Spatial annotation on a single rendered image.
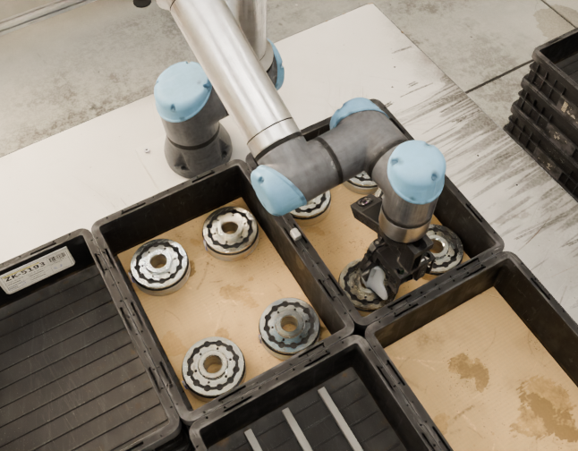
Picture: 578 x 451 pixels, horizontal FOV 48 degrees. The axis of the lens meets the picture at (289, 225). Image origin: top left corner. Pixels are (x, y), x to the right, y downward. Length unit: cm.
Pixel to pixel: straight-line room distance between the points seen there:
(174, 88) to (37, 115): 146
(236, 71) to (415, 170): 28
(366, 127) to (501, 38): 207
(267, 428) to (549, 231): 75
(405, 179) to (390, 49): 94
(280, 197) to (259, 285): 34
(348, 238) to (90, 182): 62
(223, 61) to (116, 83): 184
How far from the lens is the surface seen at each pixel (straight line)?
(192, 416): 99
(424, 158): 86
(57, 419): 115
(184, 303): 117
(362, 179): 127
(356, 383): 110
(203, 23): 93
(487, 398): 113
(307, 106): 160
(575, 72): 214
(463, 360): 115
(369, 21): 183
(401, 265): 102
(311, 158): 88
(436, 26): 294
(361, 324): 103
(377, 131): 91
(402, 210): 90
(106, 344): 117
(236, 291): 117
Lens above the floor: 187
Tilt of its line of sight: 57 degrees down
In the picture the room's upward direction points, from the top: 1 degrees counter-clockwise
